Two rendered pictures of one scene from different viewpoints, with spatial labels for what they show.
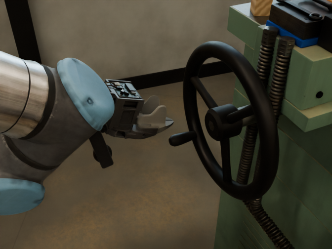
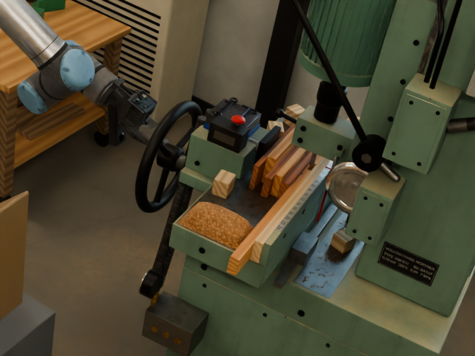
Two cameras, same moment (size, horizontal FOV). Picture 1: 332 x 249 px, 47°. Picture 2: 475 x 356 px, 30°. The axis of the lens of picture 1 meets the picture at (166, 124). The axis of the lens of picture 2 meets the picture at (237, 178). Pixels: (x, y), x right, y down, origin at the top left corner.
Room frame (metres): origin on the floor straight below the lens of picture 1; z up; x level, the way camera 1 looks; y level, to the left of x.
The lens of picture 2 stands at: (-0.61, -1.44, 2.01)
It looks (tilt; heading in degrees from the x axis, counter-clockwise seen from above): 35 degrees down; 44
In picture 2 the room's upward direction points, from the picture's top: 13 degrees clockwise
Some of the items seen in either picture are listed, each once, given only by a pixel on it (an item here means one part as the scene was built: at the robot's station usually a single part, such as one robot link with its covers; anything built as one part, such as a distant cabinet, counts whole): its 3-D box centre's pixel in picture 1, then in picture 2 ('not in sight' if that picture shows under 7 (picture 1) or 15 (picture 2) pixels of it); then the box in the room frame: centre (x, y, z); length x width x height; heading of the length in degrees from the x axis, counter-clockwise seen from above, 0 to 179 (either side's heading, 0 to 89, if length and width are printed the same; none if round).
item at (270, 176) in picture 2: not in sight; (280, 170); (0.63, -0.38, 0.93); 0.16 x 0.02 x 0.05; 25
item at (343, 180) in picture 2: not in sight; (355, 188); (0.63, -0.58, 1.02); 0.12 x 0.03 x 0.12; 115
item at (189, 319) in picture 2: not in sight; (174, 324); (0.39, -0.39, 0.58); 0.12 x 0.08 x 0.08; 115
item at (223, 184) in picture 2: not in sight; (223, 184); (0.49, -0.35, 0.92); 0.04 x 0.03 x 0.04; 31
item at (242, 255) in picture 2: not in sight; (300, 185); (0.64, -0.43, 0.92); 0.67 x 0.02 x 0.04; 25
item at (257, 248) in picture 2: not in sight; (313, 181); (0.67, -0.44, 0.92); 0.60 x 0.02 x 0.05; 25
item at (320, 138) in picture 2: not in sight; (328, 139); (0.69, -0.43, 1.03); 0.14 x 0.07 x 0.09; 115
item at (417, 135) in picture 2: not in sight; (421, 124); (0.64, -0.67, 1.23); 0.09 x 0.08 x 0.15; 115
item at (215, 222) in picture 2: not in sight; (219, 219); (0.40, -0.44, 0.92); 0.14 x 0.09 x 0.04; 115
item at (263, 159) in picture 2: not in sight; (276, 153); (0.66, -0.33, 0.93); 0.24 x 0.01 x 0.06; 25
